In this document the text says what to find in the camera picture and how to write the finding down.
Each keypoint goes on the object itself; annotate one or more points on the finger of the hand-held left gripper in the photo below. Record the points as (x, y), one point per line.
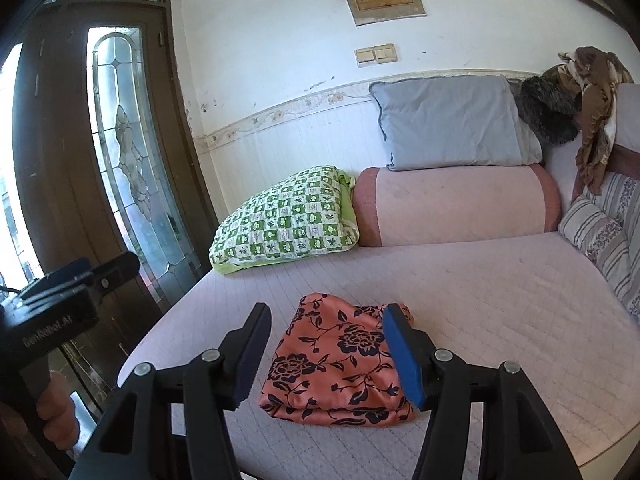
(65, 272)
(117, 270)

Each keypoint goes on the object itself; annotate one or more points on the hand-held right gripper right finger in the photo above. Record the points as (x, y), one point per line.
(402, 355)

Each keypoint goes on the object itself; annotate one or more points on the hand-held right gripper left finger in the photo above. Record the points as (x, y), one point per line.
(250, 360)

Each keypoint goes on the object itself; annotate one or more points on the orange floral blouse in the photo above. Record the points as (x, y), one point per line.
(325, 360)

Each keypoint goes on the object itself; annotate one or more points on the person's left hand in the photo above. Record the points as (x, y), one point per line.
(57, 410)

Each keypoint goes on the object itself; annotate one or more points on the bed with pink quilted sheet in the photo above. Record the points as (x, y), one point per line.
(500, 310)

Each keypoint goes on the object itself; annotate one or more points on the wooden stained-glass door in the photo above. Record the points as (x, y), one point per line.
(65, 160)

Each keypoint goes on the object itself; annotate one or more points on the green checked pillow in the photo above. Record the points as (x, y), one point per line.
(285, 220)

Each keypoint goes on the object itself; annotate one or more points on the pink bolster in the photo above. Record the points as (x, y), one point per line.
(450, 205)

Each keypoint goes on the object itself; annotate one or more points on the small striped floral pillow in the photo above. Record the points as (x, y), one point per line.
(595, 235)

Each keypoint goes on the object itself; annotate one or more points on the grey-blue pillow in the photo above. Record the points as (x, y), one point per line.
(450, 120)

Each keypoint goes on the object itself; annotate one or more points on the large striped floral pillow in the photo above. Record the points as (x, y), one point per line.
(625, 210)

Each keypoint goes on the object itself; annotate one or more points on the dark furry cushion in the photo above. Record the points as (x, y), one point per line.
(547, 110)

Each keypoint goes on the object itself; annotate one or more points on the brown patterned scarf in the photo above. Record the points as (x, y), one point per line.
(595, 110)

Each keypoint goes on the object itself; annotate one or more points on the beige light switch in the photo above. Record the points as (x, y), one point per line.
(376, 54)

